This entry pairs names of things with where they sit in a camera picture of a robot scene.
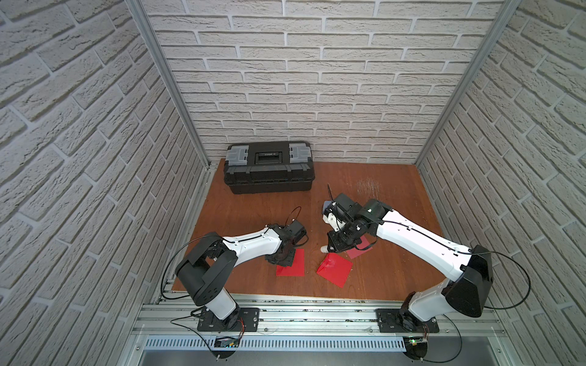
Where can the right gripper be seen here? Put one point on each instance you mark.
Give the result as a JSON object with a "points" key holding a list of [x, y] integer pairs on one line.
{"points": [[335, 246]]}

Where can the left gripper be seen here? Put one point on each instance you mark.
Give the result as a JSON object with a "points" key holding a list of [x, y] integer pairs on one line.
{"points": [[284, 254]]}

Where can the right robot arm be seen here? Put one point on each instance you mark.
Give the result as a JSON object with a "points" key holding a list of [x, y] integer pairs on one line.
{"points": [[468, 271]]}

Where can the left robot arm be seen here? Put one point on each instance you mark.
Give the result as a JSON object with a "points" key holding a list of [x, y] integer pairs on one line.
{"points": [[207, 267]]}

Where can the right dark red envelope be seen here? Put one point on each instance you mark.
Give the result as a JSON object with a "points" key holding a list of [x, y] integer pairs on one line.
{"points": [[363, 247]]}

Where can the grey hole punch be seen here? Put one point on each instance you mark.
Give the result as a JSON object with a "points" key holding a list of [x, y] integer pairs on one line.
{"points": [[325, 206]]}

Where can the black plastic toolbox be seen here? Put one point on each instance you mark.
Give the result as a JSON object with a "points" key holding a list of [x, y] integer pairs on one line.
{"points": [[266, 167]]}

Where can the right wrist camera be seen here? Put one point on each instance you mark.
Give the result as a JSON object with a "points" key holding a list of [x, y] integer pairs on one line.
{"points": [[331, 219]]}

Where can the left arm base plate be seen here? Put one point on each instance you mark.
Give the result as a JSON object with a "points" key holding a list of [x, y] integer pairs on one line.
{"points": [[243, 318]]}

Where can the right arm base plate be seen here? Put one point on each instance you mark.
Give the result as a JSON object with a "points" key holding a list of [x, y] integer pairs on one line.
{"points": [[396, 320]]}

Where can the aluminium rail frame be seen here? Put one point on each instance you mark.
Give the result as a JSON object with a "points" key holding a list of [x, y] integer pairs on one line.
{"points": [[284, 323]]}

